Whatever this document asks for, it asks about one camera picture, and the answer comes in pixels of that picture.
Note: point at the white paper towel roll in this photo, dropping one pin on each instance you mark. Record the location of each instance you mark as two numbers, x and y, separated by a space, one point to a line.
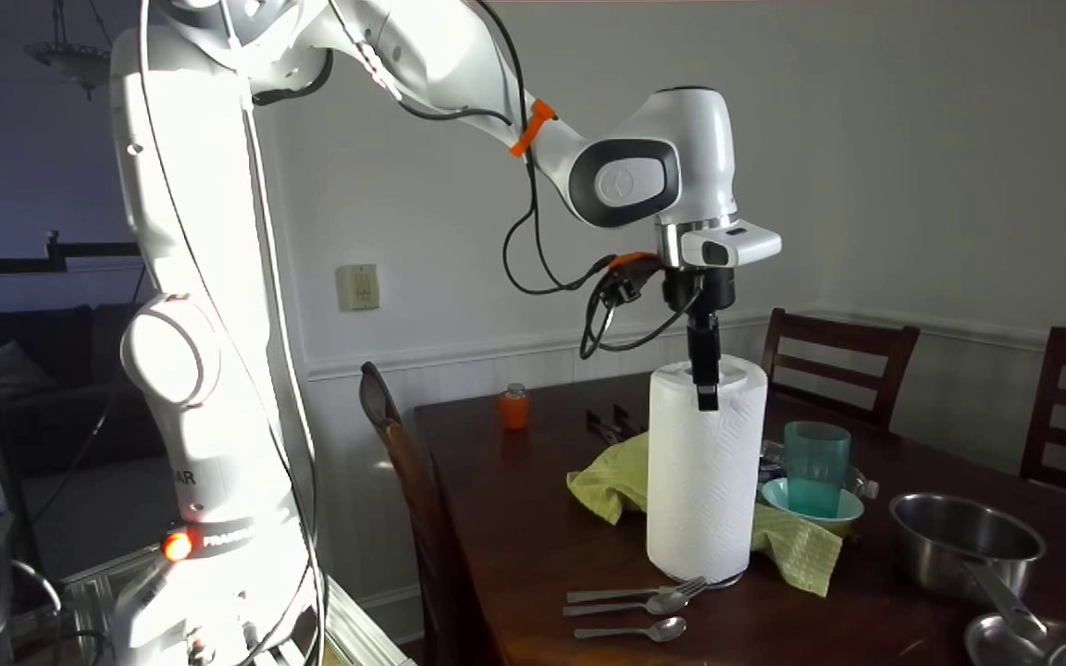
704 471

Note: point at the left dark wooden chair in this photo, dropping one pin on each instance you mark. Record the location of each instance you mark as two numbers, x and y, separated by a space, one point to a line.
847 367

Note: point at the orange juice bottle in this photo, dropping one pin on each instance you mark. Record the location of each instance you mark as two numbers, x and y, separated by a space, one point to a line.
517 407

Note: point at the silver spoon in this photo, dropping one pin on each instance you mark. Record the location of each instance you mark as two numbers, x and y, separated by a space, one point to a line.
660 630

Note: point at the near wooden chair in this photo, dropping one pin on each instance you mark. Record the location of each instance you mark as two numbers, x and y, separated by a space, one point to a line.
450 635

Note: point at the teal bowl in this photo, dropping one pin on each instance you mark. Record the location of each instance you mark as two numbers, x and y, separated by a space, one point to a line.
823 505

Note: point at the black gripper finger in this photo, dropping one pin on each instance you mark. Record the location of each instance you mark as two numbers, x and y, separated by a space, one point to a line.
704 349

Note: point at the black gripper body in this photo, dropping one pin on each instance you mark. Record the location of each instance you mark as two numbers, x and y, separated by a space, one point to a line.
697 295

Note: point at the silver cooking pot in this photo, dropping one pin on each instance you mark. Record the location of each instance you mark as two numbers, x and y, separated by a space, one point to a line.
967 550

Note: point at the teal plastic cup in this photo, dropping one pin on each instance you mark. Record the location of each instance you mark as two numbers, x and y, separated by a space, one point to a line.
815 453

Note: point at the yellow-green cloth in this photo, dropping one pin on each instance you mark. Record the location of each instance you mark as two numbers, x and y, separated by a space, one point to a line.
800 550

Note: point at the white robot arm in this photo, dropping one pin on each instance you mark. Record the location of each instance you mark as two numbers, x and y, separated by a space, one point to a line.
260 147

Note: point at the silver fork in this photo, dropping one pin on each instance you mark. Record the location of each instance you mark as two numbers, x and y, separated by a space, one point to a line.
635 593

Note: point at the silver knife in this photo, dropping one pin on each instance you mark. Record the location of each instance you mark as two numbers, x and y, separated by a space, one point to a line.
649 603

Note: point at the black tongs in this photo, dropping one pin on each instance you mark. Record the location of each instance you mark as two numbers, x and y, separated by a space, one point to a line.
613 424

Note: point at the wall light switch plate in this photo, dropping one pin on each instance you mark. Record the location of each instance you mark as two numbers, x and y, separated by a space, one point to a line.
357 288

